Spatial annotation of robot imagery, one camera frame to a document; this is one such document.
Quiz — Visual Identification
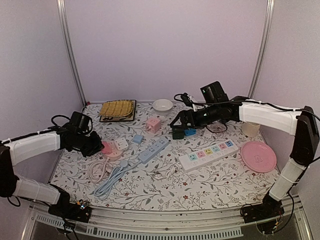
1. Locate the right aluminium frame post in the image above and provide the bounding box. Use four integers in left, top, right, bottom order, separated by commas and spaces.
248, 0, 275, 99

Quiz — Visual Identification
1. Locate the pink plastic plate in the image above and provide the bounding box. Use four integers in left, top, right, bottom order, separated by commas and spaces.
240, 141, 277, 173

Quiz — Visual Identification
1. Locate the small white charger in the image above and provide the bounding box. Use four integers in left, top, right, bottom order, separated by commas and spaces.
203, 131, 212, 138

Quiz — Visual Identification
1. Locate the dark green cube socket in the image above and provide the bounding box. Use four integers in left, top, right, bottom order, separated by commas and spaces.
172, 128, 185, 140

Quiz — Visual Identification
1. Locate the light blue coiled cable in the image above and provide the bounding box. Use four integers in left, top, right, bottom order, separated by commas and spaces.
93, 159, 141, 201

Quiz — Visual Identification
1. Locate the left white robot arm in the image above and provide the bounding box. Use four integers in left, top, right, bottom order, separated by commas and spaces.
0, 111, 104, 217

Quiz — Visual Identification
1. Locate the pink coiled cable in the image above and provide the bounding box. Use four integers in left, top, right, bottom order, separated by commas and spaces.
87, 157, 113, 184

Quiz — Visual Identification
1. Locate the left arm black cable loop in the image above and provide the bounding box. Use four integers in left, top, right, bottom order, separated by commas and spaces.
51, 114, 73, 130

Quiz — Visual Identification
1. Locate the aluminium frame post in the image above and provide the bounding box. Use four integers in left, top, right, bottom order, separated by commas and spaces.
56, 0, 87, 107
248, 0, 275, 99

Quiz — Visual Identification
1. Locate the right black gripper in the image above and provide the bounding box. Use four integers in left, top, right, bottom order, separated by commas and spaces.
170, 103, 221, 130

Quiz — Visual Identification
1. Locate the cream plastic cup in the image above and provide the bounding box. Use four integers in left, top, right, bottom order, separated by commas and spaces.
241, 122, 261, 138

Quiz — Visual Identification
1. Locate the white long power strip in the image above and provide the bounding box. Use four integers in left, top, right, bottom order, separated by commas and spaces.
178, 139, 239, 173

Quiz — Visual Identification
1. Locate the front aluminium rail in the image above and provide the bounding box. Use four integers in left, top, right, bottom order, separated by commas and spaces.
21, 195, 313, 240

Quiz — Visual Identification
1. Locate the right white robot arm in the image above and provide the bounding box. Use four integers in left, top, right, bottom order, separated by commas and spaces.
170, 81, 320, 218

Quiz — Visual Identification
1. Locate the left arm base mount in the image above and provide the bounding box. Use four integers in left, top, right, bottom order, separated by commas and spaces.
48, 199, 92, 223

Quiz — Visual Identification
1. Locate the light blue charger plug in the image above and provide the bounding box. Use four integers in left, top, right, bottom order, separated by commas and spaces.
132, 134, 144, 144

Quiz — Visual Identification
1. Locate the white ceramic bowl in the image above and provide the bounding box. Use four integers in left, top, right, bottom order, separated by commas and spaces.
152, 99, 173, 112

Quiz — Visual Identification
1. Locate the pink cube plug adapter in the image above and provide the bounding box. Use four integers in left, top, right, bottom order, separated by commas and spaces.
146, 117, 161, 134

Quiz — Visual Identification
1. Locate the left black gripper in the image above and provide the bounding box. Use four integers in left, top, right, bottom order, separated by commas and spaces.
75, 130, 105, 157

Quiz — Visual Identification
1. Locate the white plug adapter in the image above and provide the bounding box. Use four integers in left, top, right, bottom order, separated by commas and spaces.
114, 137, 129, 151

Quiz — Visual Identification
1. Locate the black and tan mat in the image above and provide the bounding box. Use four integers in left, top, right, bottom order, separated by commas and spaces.
99, 99, 137, 123

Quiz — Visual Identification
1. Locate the white power strip cable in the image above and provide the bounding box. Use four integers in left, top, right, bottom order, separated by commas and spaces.
149, 162, 183, 181

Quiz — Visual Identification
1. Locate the left aluminium frame post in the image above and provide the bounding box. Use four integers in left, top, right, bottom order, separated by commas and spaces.
56, 0, 87, 107

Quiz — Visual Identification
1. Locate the light blue cube adapter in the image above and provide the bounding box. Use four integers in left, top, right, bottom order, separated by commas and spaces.
184, 128, 197, 137

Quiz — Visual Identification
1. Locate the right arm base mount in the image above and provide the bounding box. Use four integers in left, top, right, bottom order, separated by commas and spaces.
240, 195, 285, 235

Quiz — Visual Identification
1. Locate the pink square plug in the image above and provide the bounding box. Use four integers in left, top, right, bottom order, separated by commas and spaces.
101, 141, 115, 155

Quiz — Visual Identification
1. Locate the pink round power strip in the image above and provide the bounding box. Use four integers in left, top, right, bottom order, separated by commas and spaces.
104, 147, 129, 161

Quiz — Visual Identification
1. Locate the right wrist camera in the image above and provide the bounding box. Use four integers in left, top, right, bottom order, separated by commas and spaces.
180, 92, 197, 112

